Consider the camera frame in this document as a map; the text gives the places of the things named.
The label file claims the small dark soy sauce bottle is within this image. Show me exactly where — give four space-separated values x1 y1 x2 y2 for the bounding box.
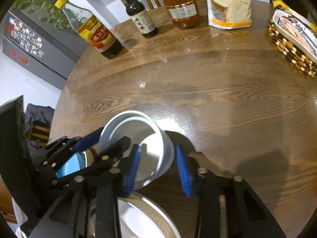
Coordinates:
121 0 159 38

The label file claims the bag of sliced buns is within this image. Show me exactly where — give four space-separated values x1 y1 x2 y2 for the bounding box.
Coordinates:
207 0 252 30

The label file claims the blue ceramic bowl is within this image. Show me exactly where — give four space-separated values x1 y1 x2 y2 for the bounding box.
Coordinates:
56 152 86 178

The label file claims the green potted plant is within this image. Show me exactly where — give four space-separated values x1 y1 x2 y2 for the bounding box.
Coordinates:
11 0 71 30

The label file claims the grey refrigerator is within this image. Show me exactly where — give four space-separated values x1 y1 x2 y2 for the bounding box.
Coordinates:
2 9 89 90

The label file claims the square blue patterned plate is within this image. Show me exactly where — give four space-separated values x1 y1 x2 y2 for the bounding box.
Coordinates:
79 148 97 167

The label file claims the wooden bead trivet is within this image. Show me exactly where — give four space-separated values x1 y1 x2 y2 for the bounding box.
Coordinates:
267 18 316 79

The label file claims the small white round bowl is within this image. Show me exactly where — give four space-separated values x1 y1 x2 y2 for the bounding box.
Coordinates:
98 111 174 190

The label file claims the dark striped chair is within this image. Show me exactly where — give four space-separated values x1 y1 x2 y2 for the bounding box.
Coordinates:
25 104 55 149

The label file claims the orange red sauce bottle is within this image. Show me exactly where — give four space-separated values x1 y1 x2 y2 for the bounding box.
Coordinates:
163 0 201 30

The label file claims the large vinegar bottle yellow cap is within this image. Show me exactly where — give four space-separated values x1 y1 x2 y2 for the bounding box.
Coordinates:
55 0 123 59

